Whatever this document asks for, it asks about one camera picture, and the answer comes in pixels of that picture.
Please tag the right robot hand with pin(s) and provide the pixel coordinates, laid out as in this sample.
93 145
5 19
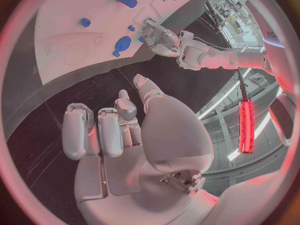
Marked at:
173 135

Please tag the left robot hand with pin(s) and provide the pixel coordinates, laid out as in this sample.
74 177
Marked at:
164 41

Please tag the blue block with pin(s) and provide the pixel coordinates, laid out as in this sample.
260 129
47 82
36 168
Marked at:
151 20

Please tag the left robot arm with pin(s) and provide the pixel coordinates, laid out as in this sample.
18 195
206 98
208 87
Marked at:
215 57

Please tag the white task board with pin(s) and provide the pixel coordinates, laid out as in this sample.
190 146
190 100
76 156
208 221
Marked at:
77 13

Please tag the blue plug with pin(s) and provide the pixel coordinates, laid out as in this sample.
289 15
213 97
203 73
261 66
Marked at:
141 39

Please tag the small blue peg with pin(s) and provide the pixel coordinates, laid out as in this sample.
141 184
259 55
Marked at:
131 27

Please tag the blue gear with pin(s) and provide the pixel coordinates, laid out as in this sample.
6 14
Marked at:
123 43

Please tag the long blue cylinder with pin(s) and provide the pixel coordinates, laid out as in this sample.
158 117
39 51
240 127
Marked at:
126 0

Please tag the workshop equipment rack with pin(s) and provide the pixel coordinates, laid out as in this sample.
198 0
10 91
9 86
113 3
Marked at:
234 20

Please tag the glowing light bar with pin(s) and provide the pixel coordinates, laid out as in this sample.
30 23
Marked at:
246 127

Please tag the short blue cylinder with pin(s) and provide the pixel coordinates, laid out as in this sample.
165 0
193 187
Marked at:
85 22

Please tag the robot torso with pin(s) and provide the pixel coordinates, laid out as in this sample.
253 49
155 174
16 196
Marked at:
282 63

